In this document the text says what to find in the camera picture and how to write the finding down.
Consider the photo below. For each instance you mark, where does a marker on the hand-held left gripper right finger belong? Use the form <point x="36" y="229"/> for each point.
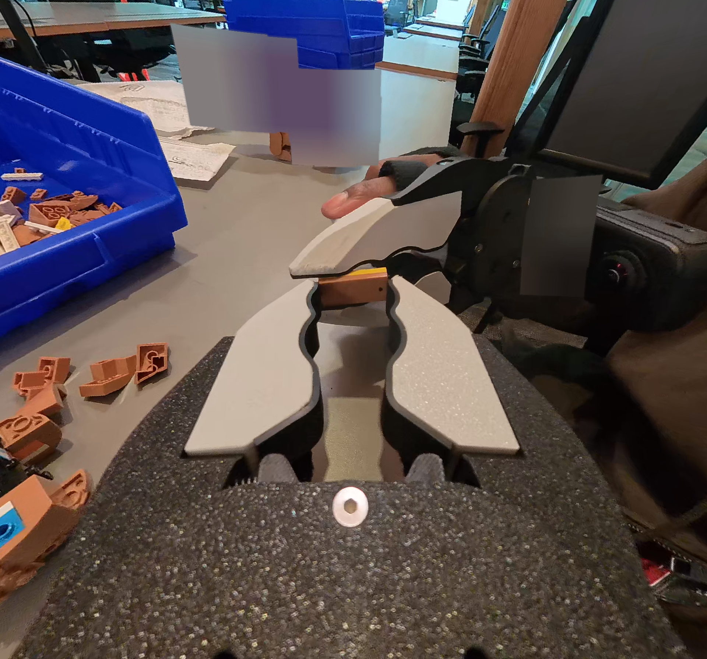
<point x="447" y="388"/>

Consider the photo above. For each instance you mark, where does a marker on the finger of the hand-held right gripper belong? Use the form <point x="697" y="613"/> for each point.
<point x="433" y="286"/>
<point x="375" y="233"/>

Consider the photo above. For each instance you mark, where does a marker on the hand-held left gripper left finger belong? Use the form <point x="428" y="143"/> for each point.
<point x="259" y="382"/>

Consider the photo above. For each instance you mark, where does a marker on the colourful toy brick model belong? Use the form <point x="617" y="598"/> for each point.
<point x="38" y="521"/>

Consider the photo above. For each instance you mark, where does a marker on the blue plastic bin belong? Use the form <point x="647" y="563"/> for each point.
<point x="94" y="134"/>

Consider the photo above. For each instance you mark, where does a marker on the person's right hand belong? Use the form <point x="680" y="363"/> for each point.
<point x="353" y="200"/>

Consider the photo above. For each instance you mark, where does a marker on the black office chair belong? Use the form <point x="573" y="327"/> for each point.
<point x="480" y="128"/>

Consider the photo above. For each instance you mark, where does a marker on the stack of blue bins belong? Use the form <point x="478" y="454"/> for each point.
<point x="331" y="23"/>

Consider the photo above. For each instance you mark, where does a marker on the black framed grey panel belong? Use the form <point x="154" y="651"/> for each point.
<point x="635" y="62"/>

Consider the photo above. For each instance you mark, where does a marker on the person's brown hooded top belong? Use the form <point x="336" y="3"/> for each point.
<point x="663" y="421"/>

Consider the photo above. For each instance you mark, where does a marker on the pile of toy bricks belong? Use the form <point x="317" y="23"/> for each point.
<point x="55" y="214"/>

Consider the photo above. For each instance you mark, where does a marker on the red black fabric item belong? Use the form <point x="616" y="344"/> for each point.
<point x="663" y="570"/>

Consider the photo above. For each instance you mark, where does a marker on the long wooden desk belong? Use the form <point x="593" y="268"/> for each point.
<point x="110" y="15"/>

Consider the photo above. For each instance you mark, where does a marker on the wooden post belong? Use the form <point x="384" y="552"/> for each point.
<point x="524" y="34"/>

